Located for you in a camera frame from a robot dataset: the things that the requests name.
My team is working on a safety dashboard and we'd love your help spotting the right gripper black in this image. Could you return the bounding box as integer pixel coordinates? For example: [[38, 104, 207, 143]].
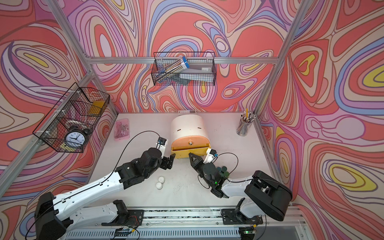
[[189, 153, 214, 187]]

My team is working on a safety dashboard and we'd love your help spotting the yellow drawer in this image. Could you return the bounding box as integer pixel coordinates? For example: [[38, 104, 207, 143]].
[[171, 147, 209, 159]]

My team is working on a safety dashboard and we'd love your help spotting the peach top drawer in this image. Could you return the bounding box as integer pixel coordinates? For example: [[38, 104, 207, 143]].
[[171, 136, 210, 151]]

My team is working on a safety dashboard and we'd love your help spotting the white round drawer cabinet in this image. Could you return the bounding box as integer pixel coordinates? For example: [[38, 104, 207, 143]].
[[171, 114, 209, 144]]

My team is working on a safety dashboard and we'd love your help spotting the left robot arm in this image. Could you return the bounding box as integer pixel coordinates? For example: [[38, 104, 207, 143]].
[[34, 148, 176, 240]]

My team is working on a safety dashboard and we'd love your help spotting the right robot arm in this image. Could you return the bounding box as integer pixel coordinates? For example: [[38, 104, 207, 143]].
[[189, 153, 293, 222]]

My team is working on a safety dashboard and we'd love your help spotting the white paint can right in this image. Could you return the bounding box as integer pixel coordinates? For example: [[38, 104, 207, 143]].
[[158, 176, 165, 184]]

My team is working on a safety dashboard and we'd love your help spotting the white paint can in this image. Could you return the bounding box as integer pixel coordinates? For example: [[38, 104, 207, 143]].
[[158, 176, 165, 184], [156, 182, 163, 190]]

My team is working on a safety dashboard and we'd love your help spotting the white paint can lower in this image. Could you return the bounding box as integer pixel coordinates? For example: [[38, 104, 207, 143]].
[[156, 182, 163, 190]]

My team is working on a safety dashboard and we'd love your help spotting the small white display device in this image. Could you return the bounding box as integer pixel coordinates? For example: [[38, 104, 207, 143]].
[[178, 110, 196, 115]]

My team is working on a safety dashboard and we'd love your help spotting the pink plastic tray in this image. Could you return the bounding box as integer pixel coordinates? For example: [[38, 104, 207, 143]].
[[114, 118, 130, 141]]

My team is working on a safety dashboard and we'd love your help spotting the clear cup of brushes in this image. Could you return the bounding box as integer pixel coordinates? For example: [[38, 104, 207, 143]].
[[236, 109, 256, 137]]

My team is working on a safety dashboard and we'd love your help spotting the green circuit board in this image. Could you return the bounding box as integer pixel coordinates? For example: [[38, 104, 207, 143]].
[[113, 228, 135, 239]]

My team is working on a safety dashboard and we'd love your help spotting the white box in basket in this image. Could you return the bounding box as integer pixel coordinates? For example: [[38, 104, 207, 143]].
[[179, 68, 215, 82]]

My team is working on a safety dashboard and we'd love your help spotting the yellow object in basket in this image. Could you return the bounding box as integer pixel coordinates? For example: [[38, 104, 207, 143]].
[[88, 100, 105, 117]]

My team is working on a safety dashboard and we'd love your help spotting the tube of pencils blue cap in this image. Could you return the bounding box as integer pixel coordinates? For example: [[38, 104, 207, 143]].
[[155, 57, 190, 83]]

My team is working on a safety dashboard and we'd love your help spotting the black alarm clock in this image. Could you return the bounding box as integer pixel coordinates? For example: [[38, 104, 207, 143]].
[[64, 126, 91, 149]]

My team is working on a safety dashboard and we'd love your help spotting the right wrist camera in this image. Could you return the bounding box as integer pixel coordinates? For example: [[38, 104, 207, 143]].
[[204, 148, 218, 164]]

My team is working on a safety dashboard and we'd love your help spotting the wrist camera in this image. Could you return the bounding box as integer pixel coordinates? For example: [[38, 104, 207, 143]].
[[204, 148, 218, 164], [156, 137, 167, 158]]

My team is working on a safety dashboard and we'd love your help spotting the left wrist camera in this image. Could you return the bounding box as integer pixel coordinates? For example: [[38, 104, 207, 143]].
[[156, 137, 167, 158]]

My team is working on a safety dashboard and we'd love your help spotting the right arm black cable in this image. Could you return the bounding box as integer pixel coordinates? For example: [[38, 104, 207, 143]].
[[196, 152, 293, 205]]

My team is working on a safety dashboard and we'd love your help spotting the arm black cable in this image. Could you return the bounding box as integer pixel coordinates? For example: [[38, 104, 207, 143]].
[[25, 130, 161, 240], [196, 152, 293, 205]]

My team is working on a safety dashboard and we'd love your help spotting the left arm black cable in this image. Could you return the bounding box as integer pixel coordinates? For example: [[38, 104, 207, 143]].
[[25, 130, 161, 240]]

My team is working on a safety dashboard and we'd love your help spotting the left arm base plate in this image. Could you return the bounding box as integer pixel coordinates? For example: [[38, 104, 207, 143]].
[[102, 210, 145, 227]]

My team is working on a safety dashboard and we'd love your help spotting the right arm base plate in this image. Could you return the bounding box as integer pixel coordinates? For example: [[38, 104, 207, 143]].
[[221, 209, 264, 226]]

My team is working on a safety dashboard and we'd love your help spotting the black wire basket back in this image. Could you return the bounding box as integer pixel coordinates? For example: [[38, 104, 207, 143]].
[[151, 51, 217, 86]]

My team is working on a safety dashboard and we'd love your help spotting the black wire basket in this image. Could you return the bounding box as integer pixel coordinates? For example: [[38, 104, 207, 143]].
[[33, 83, 110, 153], [151, 51, 217, 86]]

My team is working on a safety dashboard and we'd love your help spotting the black wire basket left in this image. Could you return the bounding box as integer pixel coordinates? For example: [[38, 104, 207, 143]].
[[33, 83, 110, 153]]

